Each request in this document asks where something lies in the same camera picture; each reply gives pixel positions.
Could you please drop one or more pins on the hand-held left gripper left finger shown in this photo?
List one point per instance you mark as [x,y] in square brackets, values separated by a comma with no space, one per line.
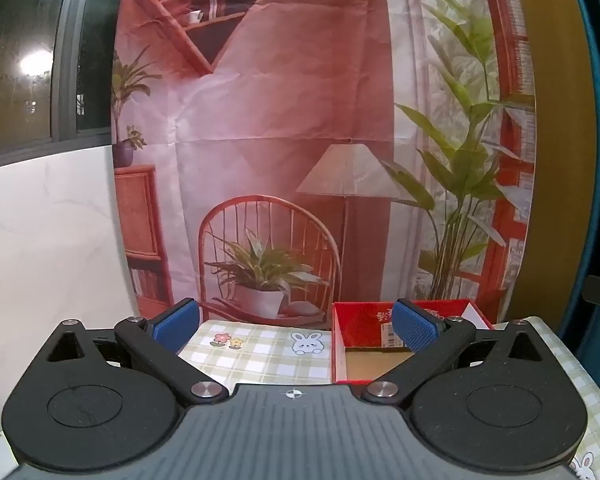
[172,327]

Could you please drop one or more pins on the red strawberry print box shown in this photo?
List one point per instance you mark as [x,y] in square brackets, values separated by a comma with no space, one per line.
[365,322]

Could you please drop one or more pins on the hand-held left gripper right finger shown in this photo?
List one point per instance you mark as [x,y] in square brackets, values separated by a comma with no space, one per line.
[414,327]

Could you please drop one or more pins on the green checked tablecloth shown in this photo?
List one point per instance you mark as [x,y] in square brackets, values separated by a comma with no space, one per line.
[260,355]

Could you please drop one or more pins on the dark framed window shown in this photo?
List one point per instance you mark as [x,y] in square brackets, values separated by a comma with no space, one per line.
[25,50]

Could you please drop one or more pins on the printed room backdrop cloth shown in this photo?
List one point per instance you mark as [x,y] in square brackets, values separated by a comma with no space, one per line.
[280,135]

